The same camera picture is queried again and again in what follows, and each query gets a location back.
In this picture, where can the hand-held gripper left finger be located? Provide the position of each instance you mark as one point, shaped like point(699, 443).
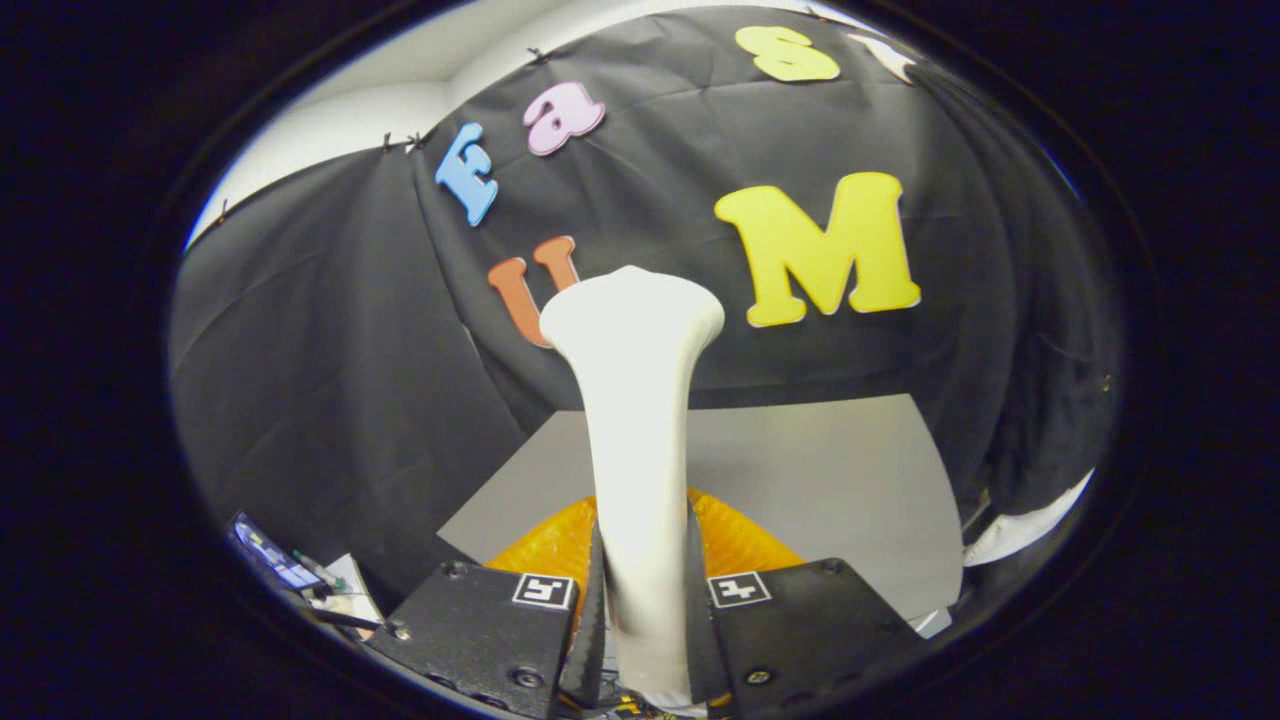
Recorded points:
point(480, 625)

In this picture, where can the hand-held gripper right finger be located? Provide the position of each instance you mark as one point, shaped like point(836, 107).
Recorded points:
point(800, 630)

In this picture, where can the white paper sheet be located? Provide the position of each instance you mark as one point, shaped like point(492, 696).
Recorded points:
point(355, 595)

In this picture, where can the grey table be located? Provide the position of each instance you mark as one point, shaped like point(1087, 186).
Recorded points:
point(800, 470)

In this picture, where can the smartphone with lit screen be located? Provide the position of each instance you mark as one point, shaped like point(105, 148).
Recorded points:
point(270, 555)

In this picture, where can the black backdrop cloth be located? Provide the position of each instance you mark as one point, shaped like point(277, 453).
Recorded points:
point(330, 350)

